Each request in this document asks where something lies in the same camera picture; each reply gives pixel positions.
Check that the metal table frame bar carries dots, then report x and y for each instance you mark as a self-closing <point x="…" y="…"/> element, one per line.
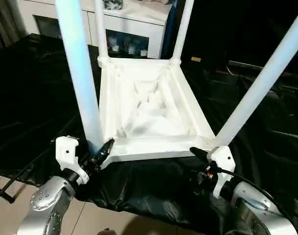
<point x="4" y="193"/>

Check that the white plastic table top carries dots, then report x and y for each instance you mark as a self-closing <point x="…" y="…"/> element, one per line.
<point x="151" y="122"/>

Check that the long black bar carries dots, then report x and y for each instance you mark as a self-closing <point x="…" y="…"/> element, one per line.
<point x="261" y="66"/>

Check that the dark bag of parts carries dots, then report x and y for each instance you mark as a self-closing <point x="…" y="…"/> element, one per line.
<point x="113" y="4"/>

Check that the grey-brown curtain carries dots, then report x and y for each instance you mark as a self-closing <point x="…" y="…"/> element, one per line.
<point x="7" y="22"/>

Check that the white plastic table leg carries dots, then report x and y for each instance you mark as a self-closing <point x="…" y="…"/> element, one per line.
<point x="101" y="29"/>
<point x="261" y="78"/>
<point x="182" y="29"/>
<point x="80" y="73"/>

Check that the small tan label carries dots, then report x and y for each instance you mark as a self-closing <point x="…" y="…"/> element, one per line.
<point x="196" y="59"/>

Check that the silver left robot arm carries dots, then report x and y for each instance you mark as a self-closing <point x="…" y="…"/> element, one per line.
<point x="46" y="193"/>

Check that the large dark screen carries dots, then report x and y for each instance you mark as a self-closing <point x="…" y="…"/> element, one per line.
<point x="237" y="24"/>

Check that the white glass-door cabinet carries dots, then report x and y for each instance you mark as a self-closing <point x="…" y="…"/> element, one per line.
<point x="144" y="27"/>

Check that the small white cup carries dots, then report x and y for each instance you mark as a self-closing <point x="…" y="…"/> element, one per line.
<point x="143" y="53"/>

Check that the black glossy mat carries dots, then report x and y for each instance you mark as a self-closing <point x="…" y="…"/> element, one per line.
<point x="29" y="110"/>

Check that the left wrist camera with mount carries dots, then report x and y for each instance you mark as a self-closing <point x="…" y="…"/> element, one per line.
<point x="65" y="151"/>

